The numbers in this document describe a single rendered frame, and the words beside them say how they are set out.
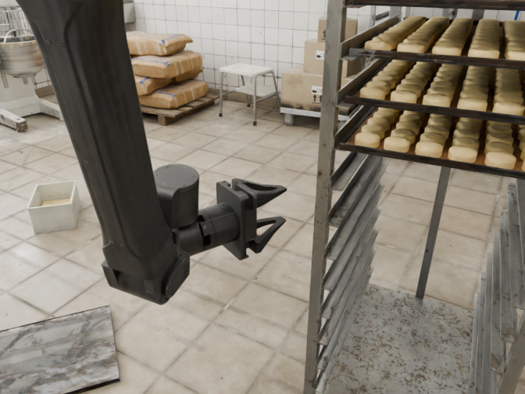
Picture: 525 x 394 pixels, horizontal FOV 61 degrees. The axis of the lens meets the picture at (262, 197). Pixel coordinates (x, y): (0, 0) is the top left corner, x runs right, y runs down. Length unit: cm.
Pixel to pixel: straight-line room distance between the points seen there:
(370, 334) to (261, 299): 54
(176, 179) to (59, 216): 210
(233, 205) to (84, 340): 137
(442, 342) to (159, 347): 102
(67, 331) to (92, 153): 160
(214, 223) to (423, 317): 128
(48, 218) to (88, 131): 226
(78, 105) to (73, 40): 5
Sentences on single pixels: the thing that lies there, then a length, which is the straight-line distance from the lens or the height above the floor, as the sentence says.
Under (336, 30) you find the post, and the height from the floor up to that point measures 118.
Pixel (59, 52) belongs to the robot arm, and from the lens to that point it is 36.
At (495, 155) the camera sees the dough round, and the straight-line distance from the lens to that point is 94.
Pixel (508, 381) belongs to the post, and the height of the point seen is 48.
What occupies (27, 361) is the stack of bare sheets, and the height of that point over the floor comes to 2.
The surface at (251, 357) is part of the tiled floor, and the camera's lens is 175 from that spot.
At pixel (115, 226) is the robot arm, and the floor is 106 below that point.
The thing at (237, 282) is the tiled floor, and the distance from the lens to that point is 207.
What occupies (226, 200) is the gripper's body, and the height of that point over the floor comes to 99.
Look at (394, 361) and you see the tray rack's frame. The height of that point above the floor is 15.
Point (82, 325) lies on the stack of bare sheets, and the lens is 197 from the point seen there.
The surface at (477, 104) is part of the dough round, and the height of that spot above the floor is 106.
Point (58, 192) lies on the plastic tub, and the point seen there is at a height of 10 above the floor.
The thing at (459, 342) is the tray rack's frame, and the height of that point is 15.
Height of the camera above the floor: 129
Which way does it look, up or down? 28 degrees down
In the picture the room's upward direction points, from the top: straight up
